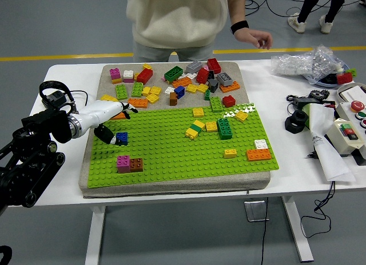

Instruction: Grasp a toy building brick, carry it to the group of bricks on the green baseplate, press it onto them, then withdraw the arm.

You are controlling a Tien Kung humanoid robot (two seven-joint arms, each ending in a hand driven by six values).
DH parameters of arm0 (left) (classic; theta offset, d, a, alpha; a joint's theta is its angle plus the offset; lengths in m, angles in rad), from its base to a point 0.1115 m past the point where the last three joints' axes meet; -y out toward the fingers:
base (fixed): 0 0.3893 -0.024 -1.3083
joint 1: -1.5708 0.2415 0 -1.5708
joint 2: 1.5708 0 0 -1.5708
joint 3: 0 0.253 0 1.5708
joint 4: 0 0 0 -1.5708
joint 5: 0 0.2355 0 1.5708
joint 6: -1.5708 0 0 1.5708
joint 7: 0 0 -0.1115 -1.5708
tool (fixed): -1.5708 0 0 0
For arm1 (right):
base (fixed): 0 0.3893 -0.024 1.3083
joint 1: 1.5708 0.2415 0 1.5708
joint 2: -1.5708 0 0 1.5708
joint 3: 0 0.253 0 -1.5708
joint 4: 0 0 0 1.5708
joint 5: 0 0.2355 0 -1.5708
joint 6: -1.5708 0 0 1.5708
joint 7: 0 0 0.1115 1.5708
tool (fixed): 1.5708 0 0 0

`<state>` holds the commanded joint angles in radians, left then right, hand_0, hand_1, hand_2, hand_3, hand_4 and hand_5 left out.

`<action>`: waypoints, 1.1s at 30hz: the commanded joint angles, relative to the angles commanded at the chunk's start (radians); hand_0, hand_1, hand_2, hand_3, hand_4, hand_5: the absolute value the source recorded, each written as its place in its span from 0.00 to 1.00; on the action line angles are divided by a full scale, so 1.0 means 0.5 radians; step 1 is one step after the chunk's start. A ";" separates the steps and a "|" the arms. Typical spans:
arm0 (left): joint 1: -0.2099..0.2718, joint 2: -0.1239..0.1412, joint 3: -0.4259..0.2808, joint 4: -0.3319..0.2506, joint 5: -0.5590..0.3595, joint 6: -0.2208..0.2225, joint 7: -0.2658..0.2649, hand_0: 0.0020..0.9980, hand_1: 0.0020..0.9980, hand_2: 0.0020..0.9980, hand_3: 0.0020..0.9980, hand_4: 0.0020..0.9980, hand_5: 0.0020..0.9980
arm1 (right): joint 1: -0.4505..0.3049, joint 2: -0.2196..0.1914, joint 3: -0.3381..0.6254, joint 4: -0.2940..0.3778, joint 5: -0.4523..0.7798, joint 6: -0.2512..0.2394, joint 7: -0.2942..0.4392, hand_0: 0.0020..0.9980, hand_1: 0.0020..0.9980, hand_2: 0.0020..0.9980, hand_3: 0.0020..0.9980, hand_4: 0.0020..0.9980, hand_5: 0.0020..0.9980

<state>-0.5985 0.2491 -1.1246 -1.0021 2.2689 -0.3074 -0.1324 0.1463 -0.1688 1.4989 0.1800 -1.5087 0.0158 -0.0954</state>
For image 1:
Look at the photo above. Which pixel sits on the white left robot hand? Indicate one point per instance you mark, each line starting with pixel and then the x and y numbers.
pixel 100 110

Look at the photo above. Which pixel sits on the person's left hand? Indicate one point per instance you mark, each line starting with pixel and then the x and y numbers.
pixel 254 36

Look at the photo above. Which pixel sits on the blue toy brick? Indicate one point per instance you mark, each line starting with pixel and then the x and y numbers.
pixel 123 138
pixel 179 92

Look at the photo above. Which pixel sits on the pink toy brick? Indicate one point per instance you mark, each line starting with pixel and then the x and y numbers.
pixel 205 67
pixel 123 161
pixel 124 170

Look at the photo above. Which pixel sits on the green studded baseplate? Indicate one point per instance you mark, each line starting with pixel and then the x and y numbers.
pixel 171 156

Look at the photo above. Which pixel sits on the person's left forearm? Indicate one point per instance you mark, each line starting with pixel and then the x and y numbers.
pixel 237 8

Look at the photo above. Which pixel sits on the yellow curved toy brick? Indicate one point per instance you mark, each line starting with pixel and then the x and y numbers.
pixel 107 98

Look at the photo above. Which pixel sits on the long orange toy brick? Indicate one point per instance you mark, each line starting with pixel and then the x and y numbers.
pixel 118 116
pixel 138 103
pixel 258 155
pixel 230 87
pixel 182 82

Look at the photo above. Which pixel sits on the lime green toy brick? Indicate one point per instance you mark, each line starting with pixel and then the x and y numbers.
pixel 121 92
pixel 352 72
pixel 137 89

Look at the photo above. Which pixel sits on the pink and yellow brick stack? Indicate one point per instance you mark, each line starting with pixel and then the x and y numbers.
pixel 115 75

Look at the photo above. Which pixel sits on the white and pink brick stack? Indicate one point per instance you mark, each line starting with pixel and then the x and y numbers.
pixel 128 76

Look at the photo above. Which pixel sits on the small yellow toy brick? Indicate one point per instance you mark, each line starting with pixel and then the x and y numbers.
pixel 147 66
pixel 135 76

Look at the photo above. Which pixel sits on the long red toy brick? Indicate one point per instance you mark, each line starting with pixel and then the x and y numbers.
pixel 214 65
pixel 144 76

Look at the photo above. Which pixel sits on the long grey toy brick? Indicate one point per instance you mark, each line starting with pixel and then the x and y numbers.
pixel 224 79
pixel 194 66

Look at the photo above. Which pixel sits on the black toy brick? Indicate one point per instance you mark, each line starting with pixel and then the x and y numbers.
pixel 211 74

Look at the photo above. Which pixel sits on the dark grey angled brick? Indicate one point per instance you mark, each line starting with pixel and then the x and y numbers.
pixel 213 85

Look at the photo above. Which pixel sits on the square red toy brick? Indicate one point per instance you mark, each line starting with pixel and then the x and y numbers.
pixel 228 101

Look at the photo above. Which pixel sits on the white toy brick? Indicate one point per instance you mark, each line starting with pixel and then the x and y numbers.
pixel 191 75
pixel 169 90
pixel 261 144

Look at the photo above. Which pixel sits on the tall brown toy brick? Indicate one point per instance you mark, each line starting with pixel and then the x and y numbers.
pixel 173 100

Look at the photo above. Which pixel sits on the small green and white brick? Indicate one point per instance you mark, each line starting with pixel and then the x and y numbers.
pixel 207 95

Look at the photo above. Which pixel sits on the long dark green brick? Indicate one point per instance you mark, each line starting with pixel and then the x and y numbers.
pixel 225 129
pixel 173 74

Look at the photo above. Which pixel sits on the yellow and green brick stack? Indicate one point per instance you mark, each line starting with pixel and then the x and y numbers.
pixel 195 130

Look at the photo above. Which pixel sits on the black wristwatch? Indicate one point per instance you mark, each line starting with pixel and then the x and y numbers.
pixel 239 27

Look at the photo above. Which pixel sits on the yellow floor tape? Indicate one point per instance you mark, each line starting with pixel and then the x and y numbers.
pixel 286 50

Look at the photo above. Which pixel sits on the black power adapter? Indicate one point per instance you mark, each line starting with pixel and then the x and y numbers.
pixel 55 98

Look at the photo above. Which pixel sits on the person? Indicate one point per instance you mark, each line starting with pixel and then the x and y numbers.
pixel 307 5
pixel 177 19

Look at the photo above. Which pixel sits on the clear bubble wrap bag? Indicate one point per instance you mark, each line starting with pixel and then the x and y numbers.
pixel 303 63

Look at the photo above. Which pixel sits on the black power supply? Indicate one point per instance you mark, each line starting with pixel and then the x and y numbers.
pixel 301 101

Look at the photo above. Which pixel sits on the black gear wheel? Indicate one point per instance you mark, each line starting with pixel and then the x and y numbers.
pixel 318 93

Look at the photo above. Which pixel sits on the clear blue-rimmed container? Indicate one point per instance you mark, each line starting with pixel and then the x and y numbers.
pixel 326 85

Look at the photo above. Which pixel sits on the white oval case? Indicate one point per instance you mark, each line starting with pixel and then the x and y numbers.
pixel 354 91

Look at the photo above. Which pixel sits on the white button control box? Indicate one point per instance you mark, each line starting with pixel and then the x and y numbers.
pixel 347 109

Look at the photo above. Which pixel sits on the grey-brown mat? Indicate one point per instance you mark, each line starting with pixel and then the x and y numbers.
pixel 200 184

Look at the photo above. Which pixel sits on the white table leg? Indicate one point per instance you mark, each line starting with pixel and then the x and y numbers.
pixel 298 233
pixel 95 236

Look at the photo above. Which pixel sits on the small black plug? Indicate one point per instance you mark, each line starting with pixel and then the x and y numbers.
pixel 311 155

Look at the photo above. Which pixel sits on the white paper sheet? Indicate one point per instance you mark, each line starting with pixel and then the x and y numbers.
pixel 331 159

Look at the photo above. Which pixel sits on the metal floor plate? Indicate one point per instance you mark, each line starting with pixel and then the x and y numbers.
pixel 256 210

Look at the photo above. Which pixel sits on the white switch box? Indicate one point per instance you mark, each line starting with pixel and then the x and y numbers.
pixel 337 138

